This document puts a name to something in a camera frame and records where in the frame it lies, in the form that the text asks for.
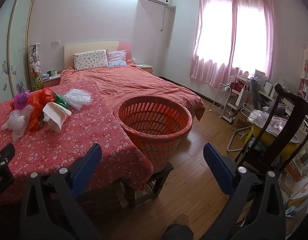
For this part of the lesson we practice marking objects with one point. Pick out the orange plastic laundry basket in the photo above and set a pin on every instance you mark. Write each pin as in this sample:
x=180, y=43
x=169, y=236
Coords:
x=154, y=140

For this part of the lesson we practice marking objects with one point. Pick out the orange plastic bag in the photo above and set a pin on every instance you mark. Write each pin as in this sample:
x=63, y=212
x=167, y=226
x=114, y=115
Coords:
x=37, y=100

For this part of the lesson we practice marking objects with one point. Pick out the orange duvet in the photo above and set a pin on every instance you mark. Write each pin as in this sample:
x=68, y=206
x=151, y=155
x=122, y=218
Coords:
x=134, y=82

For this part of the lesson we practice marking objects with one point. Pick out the green plastic bag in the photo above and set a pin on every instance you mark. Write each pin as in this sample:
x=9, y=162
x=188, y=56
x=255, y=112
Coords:
x=61, y=101

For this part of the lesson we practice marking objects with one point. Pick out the red floral blanket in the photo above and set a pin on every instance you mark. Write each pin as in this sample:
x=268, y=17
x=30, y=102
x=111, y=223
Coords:
x=69, y=142

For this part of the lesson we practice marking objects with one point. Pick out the clear tube of plush toys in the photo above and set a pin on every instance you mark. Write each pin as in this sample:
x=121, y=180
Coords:
x=35, y=65

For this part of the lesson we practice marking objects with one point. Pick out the pink curtain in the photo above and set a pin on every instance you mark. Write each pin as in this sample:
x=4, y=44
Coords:
x=263, y=35
x=208, y=62

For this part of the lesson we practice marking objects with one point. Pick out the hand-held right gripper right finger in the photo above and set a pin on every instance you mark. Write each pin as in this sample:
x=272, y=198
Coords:
x=217, y=167

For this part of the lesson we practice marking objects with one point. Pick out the white paper bag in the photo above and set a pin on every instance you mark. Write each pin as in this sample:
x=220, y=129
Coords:
x=55, y=116

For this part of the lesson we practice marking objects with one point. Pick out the floral print pillow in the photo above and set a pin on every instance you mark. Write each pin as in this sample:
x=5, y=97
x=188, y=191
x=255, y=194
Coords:
x=90, y=60

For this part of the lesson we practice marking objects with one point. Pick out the dark wooden chair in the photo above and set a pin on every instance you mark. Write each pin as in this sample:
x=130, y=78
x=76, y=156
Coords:
x=290, y=100

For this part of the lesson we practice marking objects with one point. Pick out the white metal tube frame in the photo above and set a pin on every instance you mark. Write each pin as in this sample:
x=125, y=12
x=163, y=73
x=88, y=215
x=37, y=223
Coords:
x=233, y=140

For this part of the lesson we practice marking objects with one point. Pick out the translucent white plastic bag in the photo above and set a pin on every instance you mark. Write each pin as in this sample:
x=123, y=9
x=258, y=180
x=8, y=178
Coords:
x=17, y=120

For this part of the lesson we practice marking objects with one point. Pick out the purple plastic bag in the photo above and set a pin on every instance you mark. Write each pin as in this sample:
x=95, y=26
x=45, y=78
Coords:
x=20, y=100

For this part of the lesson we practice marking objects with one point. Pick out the person's leg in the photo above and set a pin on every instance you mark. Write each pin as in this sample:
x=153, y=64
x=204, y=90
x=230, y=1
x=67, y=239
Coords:
x=180, y=231

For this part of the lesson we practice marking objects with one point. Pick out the white wall switch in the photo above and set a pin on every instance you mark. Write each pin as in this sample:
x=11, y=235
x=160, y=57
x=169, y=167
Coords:
x=55, y=42

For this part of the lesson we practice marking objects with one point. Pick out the yellow plastic tub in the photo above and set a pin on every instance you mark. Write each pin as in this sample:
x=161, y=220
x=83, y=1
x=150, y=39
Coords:
x=268, y=137

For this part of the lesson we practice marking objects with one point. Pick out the dark wooden stool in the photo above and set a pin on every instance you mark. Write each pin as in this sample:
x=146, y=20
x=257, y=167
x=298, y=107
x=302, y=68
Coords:
x=159, y=180

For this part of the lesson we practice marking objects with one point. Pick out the cluttered desk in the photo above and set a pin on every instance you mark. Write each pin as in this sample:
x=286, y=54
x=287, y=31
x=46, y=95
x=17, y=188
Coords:
x=268, y=90

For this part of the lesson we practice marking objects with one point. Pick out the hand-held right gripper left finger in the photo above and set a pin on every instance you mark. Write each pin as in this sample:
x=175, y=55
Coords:
x=86, y=170

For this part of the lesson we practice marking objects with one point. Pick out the grey office chair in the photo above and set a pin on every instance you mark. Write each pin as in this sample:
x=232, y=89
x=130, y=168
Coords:
x=256, y=95

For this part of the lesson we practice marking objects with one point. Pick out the striped pink pillow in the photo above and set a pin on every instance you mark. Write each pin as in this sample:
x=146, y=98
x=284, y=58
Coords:
x=116, y=58

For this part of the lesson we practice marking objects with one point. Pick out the clear bubble wrap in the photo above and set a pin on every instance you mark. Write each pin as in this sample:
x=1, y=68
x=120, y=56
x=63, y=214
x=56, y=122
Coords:
x=77, y=98

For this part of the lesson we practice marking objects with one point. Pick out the white bookshelf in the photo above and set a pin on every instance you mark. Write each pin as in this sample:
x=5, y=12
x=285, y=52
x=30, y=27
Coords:
x=307, y=65

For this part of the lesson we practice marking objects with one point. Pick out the wardrobe with purple flower doors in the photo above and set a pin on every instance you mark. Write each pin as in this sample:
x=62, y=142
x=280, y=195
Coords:
x=16, y=42

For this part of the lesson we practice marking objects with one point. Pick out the air conditioner pipe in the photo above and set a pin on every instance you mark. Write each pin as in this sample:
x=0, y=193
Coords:
x=164, y=17

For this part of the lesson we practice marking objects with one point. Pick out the pink and white nightstand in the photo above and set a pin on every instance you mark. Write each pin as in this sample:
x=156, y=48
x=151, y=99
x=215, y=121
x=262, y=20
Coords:
x=51, y=80
x=146, y=68

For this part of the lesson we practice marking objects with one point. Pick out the wooden bed headboard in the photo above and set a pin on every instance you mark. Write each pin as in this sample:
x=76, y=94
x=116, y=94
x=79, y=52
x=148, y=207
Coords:
x=94, y=46

